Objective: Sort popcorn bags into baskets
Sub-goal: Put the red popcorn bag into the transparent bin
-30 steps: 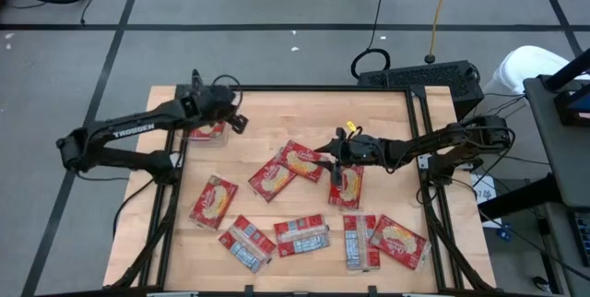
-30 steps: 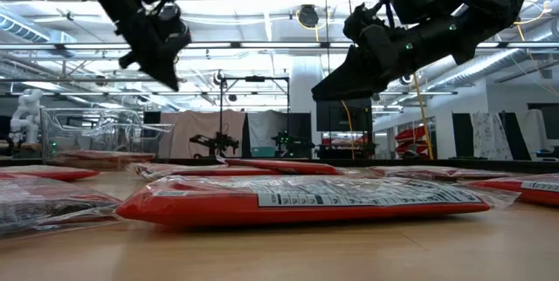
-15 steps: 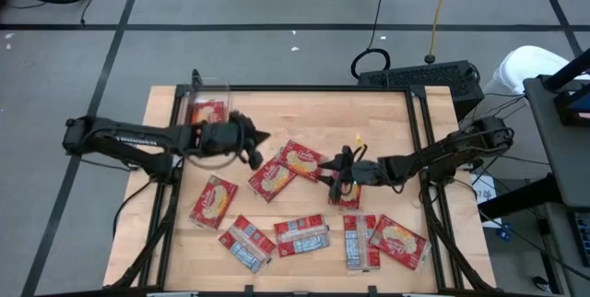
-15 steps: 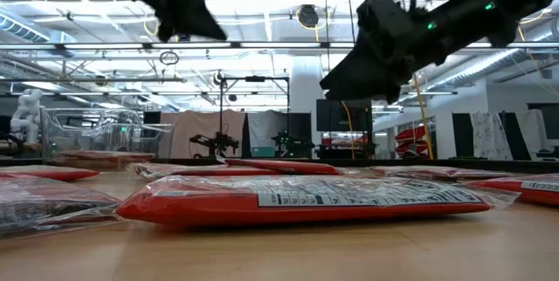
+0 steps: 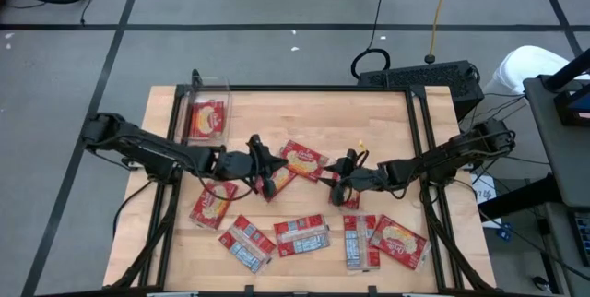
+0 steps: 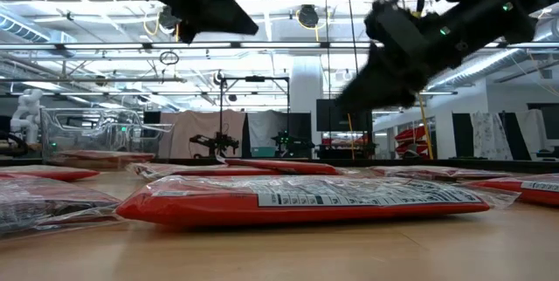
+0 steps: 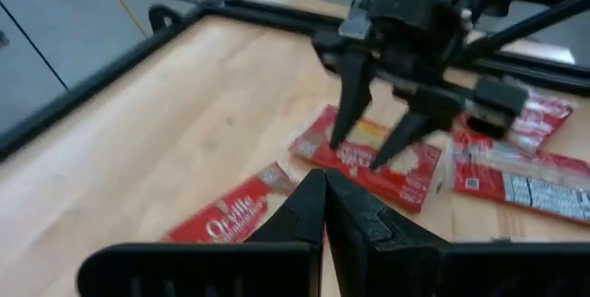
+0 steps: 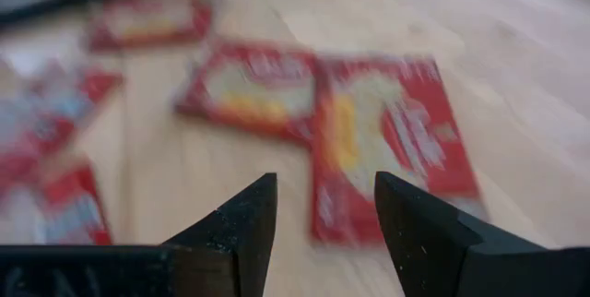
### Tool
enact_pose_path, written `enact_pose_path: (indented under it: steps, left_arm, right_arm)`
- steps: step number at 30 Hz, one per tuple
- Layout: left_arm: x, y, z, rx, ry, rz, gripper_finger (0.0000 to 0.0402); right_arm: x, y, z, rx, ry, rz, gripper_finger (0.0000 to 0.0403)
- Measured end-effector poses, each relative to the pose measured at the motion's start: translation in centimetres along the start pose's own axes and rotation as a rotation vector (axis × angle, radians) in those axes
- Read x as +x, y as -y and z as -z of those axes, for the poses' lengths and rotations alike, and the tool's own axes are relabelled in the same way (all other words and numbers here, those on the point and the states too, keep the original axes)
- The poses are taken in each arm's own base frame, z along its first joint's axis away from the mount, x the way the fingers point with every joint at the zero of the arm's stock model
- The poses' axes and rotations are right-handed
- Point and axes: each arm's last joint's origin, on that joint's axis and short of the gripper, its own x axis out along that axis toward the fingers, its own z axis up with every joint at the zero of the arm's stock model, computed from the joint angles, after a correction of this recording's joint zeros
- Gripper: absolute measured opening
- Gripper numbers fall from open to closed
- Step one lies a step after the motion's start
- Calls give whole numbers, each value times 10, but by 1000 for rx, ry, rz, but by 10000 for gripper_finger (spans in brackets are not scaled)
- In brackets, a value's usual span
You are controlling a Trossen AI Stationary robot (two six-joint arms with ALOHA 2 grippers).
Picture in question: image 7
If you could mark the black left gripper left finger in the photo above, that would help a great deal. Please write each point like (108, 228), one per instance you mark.
(207, 269)

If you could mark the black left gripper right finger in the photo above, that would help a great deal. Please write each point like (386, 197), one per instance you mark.
(438, 269)

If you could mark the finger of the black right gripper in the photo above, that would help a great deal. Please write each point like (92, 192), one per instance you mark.
(355, 85)
(410, 131)

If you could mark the red popcorn bag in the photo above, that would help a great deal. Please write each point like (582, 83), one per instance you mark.
(221, 223)
(484, 181)
(539, 117)
(415, 181)

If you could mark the black aluminium table frame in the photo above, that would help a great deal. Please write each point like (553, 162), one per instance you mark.
(92, 85)

